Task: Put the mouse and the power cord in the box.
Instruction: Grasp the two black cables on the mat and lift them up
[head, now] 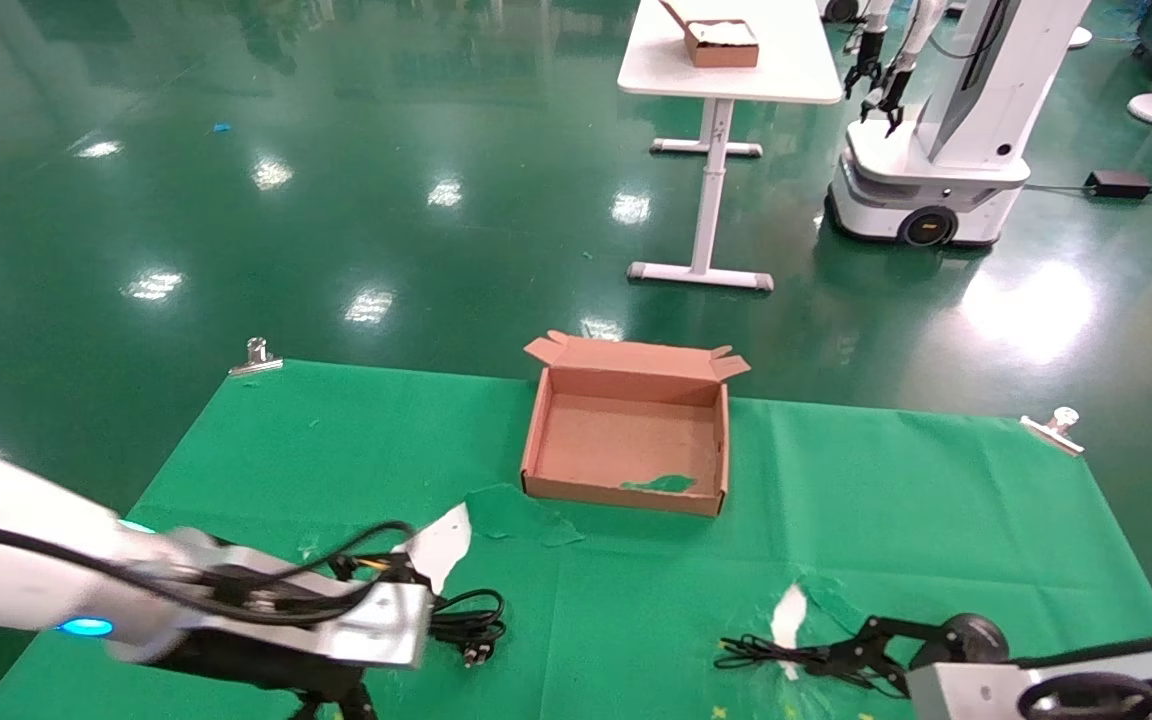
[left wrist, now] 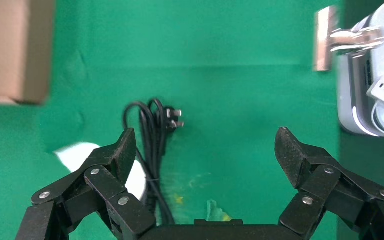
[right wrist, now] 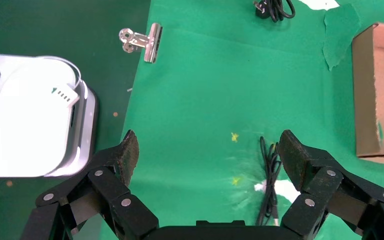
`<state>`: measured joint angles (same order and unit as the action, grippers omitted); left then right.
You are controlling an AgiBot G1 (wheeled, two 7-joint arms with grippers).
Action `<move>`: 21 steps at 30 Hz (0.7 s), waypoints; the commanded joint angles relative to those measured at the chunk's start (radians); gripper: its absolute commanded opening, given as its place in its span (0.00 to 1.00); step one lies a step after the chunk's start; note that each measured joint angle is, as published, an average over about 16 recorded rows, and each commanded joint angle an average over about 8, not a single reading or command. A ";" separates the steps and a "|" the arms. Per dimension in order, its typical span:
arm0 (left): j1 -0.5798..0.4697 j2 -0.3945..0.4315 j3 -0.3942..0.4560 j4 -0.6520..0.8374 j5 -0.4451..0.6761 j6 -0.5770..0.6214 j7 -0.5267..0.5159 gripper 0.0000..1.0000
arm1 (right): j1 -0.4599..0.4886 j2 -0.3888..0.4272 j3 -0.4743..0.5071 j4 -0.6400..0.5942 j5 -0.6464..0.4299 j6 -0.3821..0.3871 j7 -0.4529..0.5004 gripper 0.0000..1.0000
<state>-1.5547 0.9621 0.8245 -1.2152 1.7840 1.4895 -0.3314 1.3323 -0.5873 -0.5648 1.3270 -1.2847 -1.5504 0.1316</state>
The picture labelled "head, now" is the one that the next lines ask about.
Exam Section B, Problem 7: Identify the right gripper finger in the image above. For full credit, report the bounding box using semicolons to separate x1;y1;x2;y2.
829;615;940;662
816;660;913;698

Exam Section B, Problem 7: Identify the green table cloth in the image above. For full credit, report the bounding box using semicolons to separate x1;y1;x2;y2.
0;358;1152;720

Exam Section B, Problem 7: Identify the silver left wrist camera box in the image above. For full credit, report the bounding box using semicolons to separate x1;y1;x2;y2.
331;578;435;669

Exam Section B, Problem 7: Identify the thin black USB cable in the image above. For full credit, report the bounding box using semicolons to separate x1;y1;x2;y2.
714;633;842;681

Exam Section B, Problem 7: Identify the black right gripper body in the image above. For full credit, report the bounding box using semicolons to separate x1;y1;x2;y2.
921;612;1013;667

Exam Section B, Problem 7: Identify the open brown cardboard box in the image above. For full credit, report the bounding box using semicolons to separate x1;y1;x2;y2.
521;330;752;518

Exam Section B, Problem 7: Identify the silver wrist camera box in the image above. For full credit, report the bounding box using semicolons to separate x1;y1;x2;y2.
331;578;435;669
906;660;1037;720

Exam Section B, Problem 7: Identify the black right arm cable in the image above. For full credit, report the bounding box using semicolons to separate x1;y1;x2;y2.
1021;672;1152;720

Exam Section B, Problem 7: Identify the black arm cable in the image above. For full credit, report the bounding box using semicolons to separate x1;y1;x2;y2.
0;518;417;626
1021;672;1152;720

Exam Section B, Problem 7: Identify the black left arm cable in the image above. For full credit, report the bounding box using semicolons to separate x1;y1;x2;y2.
0;518;417;626

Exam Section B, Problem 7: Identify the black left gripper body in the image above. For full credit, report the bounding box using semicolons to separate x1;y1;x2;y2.
151;635;379;701

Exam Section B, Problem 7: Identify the white wheeled robot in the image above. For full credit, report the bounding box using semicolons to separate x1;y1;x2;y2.
824;0;1092;249

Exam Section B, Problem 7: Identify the silver binder clip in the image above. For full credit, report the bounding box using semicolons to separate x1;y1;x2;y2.
229;337;284;377
1021;406;1085;458

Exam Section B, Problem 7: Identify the small box with white filling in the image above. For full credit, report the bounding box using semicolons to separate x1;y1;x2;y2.
658;0;761;69

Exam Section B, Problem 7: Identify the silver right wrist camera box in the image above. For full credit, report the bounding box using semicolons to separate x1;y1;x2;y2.
906;660;1037;720

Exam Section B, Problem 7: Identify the black power cable with plug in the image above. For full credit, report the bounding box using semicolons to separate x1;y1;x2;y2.
429;588;507;669

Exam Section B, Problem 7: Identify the white standing table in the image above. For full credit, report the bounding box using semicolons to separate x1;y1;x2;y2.
618;0;844;293

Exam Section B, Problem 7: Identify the black floor power brick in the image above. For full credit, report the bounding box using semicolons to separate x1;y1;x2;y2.
1084;170;1152;199

